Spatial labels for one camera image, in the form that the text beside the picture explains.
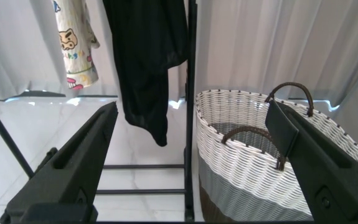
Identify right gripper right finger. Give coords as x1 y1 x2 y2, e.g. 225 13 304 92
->
265 99 358 223

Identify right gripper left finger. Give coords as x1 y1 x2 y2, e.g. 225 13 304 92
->
0 101 120 223

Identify cream printed shorts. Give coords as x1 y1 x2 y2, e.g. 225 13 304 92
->
51 0 101 91

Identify black shirt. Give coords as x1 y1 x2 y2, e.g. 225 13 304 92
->
102 0 189 147

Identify white laundry basket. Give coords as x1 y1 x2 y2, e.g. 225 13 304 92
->
195 82 358 222

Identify black clothes rack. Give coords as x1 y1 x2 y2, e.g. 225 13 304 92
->
0 0 197 222

